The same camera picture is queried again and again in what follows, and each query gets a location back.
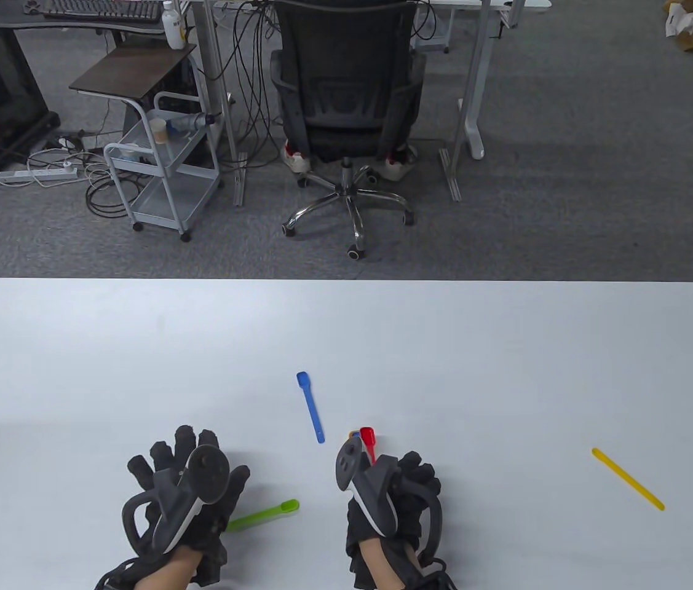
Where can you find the paper cup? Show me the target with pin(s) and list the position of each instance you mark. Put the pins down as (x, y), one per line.
(160, 132)

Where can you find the person's right forearm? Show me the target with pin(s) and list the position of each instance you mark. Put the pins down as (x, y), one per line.
(380, 568)

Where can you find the black mesh office chair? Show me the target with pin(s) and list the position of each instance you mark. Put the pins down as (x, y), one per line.
(346, 61)

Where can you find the tiny yellow measuring spoon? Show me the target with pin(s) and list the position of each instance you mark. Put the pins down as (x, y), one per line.
(626, 478)

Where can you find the clear round container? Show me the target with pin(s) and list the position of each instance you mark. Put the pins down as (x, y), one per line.
(128, 152)

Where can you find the small blue measuring spoon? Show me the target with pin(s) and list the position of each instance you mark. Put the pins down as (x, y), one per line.
(312, 412)

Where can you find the brown side table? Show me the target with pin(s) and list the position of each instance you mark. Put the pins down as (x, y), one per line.
(131, 67)

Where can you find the person's left forearm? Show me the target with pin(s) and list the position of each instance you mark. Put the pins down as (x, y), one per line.
(168, 571)

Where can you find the small red measuring spoon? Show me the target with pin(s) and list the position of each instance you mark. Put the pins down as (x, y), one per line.
(367, 435)

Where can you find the white plastic bottle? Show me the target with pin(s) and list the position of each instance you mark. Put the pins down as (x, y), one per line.
(173, 27)

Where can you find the person's right hand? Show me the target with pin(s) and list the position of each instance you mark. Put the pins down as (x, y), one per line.
(420, 485)

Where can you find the person's left hand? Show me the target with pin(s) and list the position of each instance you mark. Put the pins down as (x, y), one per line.
(162, 455)

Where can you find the white power strip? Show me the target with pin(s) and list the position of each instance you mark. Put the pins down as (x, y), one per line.
(32, 175)

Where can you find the grey metal trolley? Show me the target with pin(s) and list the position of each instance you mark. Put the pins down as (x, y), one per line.
(168, 196)

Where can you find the black white hand controller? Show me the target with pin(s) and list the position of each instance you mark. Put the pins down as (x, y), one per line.
(208, 473)
(377, 491)

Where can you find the black desk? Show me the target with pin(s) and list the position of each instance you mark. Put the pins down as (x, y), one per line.
(75, 26)

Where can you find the green measuring spoon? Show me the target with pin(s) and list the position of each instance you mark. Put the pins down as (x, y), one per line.
(288, 506)

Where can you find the white desk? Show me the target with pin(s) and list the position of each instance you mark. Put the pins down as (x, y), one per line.
(474, 92)

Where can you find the black computer keyboard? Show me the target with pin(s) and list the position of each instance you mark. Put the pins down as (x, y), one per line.
(100, 9)

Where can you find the blue grey handheld device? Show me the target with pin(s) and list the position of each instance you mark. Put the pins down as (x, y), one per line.
(189, 123)

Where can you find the white drawer unit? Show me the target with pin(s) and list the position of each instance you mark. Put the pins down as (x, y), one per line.
(435, 37)

